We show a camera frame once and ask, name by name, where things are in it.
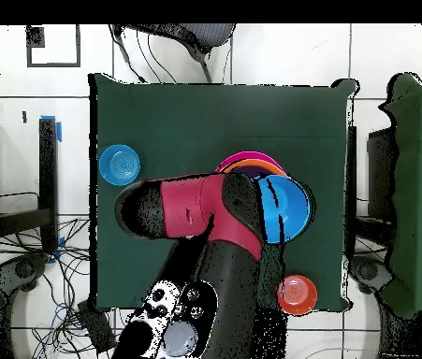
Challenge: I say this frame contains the purple bowl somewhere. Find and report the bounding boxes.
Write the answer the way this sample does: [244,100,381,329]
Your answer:
[234,165,277,179]

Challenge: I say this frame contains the large pink bowl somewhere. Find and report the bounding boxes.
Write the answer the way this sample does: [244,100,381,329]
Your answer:
[214,150,284,173]

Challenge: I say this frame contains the large orange bowl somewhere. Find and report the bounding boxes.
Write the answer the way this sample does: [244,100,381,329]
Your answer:
[219,158,288,178]

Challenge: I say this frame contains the medium blue bowl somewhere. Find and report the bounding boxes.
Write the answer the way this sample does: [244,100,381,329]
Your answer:
[253,174,313,245]

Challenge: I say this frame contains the dark green tablecloth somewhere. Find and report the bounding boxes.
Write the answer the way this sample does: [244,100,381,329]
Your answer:
[87,72,359,313]

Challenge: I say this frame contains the small blue bowl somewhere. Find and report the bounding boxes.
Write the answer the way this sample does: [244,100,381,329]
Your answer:
[98,144,141,187]

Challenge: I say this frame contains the small orange bowl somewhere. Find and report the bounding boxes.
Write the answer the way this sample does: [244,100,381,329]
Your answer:
[276,274,319,316]

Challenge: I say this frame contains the grey mesh office chair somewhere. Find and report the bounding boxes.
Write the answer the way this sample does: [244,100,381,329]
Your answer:
[108,23,237,84]

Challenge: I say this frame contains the blue tape strip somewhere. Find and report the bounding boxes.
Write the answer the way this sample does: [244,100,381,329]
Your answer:
[40,114,63,144]

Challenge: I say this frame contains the black metal stand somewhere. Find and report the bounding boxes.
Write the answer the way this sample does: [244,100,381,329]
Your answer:
[0,117,62,251]

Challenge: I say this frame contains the black chair base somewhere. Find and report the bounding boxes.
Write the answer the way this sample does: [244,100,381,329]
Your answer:
[0,252,51,300]
[348,255,391,296]

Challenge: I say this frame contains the black power strip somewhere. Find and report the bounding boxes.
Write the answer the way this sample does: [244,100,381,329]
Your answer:
[75,299,117,354]

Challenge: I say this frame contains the tangle of floor cables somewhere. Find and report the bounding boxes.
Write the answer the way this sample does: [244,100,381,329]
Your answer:
[0,192,129,359]

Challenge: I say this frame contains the black square floor frame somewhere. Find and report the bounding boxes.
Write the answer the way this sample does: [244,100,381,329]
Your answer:
[25,23,81,69]

